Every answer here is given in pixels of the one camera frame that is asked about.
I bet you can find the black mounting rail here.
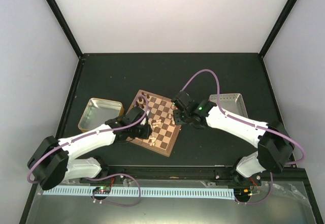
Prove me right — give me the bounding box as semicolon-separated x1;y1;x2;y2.
78;165;308;185

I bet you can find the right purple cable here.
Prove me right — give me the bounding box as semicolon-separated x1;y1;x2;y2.
181;69;305;206

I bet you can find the white slotted cable duct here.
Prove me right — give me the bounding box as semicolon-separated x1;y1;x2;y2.
43;185;235;200

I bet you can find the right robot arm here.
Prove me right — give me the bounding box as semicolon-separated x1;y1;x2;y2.
171;91;295;185

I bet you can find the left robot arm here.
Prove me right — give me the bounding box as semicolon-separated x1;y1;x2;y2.
27;107;152;190

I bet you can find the left metal tray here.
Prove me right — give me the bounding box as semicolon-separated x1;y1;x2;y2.
78;98;124;133

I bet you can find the metal tray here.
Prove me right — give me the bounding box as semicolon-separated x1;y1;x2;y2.
219;93;248;118
78;98;124;133

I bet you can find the wooden chess board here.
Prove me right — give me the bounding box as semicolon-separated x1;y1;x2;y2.
128;90;181;157

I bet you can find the right metal tray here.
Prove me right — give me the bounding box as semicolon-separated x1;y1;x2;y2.
219;93;248;118

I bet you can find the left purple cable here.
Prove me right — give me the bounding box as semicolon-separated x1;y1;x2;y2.
26;94;149;206

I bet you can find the purple cable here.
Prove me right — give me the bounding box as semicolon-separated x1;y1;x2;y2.
26;94;149;206
181;69;305;206

